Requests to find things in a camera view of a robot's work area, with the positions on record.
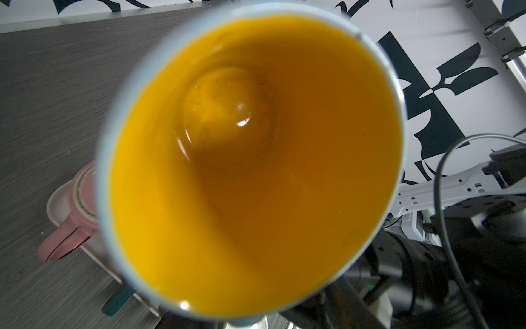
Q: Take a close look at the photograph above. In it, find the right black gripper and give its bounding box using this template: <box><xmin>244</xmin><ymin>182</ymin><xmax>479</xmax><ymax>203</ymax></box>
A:
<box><xmin>283</xmin><ymin>220</ymin><xmax>525</xmax><ymax>328</ymax></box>

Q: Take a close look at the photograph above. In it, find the blue butterfly mug yellow inside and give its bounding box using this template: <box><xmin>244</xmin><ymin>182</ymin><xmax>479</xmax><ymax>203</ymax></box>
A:
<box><xmin>95</xmin><ymin>1</ymin><xmax>407</xmax><ymax>320</ymax></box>

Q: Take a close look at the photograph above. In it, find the dark green mug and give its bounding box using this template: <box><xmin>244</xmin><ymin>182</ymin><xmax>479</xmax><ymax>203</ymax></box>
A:
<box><xmin>101</xmin><ymin>283</ymin><xmax>136</xmax><ymax>317</ymax></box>

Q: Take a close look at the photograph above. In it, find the pink ghost print mug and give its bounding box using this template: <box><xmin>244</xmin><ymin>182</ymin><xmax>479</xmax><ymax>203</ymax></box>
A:
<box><xmin>37</xmin><ymin>161</ymin><xmax>99</xmax><ymax>262</ymax></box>

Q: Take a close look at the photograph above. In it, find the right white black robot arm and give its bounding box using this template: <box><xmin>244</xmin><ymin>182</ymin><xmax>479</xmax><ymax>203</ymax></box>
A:
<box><xmin>284</xmin><ymin>145</ymin><xmax>525</xmax><ymax>328</ymax></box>

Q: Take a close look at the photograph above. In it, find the beige plastic tray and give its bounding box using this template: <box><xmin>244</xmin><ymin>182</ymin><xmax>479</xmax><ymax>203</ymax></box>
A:
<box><xmin>46</xmin><ymin>180</ymin><xmax>161</xmax><ymax>317</ymax></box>

